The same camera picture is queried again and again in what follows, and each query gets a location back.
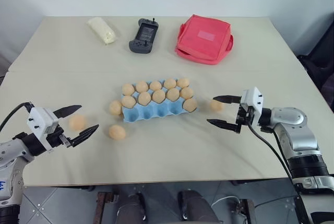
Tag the dark grey handheld controller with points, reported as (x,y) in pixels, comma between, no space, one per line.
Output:
(144,36)

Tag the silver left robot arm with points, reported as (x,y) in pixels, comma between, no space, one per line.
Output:
(10,153)

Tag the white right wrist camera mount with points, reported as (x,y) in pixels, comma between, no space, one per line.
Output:
(252,98)

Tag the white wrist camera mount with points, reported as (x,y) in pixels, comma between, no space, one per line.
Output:
(252,98)
(40,119)

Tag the rusty metal bracket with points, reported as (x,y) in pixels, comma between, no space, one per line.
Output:
(248,211)
(104,207)

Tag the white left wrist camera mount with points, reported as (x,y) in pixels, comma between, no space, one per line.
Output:
(40,119)

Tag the blue egg tray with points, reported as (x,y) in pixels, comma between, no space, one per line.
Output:
(146,114)

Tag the white plastic packet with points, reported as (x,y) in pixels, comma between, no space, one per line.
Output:
(102,30)

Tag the tan egg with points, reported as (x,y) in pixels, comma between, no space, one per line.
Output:
(159,96)
(216,105)
(128,101)
(117,131)
(144,98)
(190,104)
(128,89)
(172,94)
(186,93)
(77,122)
(142,86)
(183,82)
(170,83)
(155,85)
(115,107)

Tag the red fabric bag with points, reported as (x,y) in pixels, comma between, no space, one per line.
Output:
(203,38)

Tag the dark rounded shape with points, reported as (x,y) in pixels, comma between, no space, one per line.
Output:
(131,205)
(195,208)

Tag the dark chair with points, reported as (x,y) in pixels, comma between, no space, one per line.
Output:
(321,59)

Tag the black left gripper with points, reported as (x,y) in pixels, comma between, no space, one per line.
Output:
(56,138)

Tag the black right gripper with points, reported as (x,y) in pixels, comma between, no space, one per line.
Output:
(244,117)

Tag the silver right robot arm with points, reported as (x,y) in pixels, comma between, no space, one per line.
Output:
(300,135)

